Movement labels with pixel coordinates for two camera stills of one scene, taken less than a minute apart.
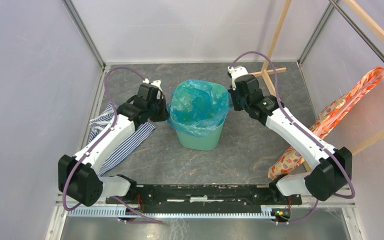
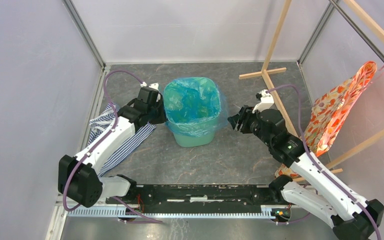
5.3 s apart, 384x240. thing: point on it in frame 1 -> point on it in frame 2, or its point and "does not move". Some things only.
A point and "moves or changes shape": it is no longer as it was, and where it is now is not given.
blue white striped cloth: [100, 122] does not move
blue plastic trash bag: [199, 107] moves or changes shape
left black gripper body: [157, 110] does not move
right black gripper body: [239, 103] -> [252, 125]
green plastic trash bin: [197, 111] moves or changes shape
